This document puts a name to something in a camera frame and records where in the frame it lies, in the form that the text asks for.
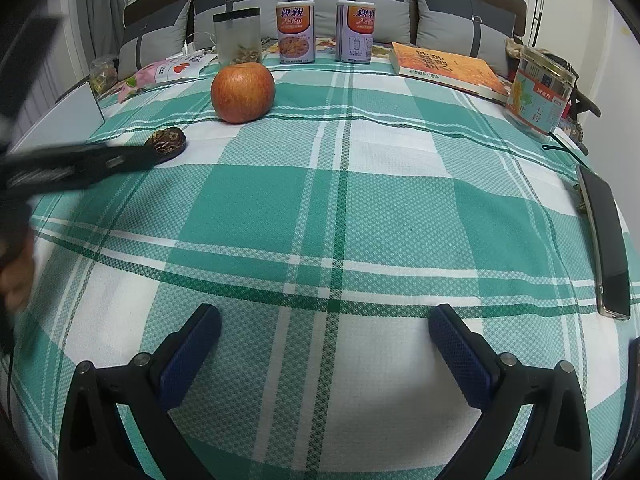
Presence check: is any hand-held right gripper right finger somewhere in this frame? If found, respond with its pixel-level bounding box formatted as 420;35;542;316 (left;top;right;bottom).
428;303;594;480

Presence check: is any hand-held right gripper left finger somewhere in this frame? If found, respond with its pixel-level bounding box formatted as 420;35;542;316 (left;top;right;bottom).
57;303;222;480

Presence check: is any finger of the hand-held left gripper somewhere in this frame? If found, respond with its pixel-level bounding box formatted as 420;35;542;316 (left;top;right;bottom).
0;141;168;198
0;15;62;133

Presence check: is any person's left hand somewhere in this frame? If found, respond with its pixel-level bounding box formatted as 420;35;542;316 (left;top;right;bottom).
0;237;37;316

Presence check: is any white framed panel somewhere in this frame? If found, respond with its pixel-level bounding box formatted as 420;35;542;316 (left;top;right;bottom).
10;82;106;153

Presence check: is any clear bag of snacks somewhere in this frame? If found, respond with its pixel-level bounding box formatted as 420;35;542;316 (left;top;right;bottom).
90;57;119;100

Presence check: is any grey curtain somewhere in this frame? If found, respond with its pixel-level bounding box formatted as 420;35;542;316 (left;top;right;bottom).
82;0;127;78

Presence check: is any pink floral snack packet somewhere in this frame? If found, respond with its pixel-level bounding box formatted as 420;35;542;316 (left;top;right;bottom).
117;60;168;104

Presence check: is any white packet with red print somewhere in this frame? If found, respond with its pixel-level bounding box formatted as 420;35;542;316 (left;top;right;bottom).
155;51;219;82

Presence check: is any black smartphone with lit screen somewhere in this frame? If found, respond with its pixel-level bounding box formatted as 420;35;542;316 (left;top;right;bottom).
612;335;640;466

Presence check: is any red apple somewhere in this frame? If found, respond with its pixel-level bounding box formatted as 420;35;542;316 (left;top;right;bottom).
210;62;276;125

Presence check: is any gold edged smartphone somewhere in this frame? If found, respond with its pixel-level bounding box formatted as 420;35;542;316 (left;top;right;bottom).
575;164;632;321

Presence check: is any green plaid blanket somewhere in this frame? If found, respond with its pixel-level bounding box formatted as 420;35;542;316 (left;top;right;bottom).
5;50;640;480

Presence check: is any clear bag of nuts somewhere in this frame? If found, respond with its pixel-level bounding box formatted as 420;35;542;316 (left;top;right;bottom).
213;7;263;67

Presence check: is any purple orange tin can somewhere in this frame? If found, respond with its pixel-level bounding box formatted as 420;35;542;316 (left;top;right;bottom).
276;0;316;65
335;0;376;65

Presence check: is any clear jar with label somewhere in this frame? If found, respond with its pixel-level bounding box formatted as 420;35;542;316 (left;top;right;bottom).
503;45;577;137

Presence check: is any orange book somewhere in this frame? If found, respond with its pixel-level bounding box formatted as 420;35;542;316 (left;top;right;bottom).
389;41;509;106

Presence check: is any dark handbag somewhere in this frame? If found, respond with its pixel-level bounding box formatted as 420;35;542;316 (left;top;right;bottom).
542;52;602;117

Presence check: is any white cable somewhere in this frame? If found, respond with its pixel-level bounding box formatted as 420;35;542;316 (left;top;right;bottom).
182;31;219;59

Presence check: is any black hair tie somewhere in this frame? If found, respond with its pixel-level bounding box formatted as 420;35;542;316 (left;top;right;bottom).
542;131;592;157

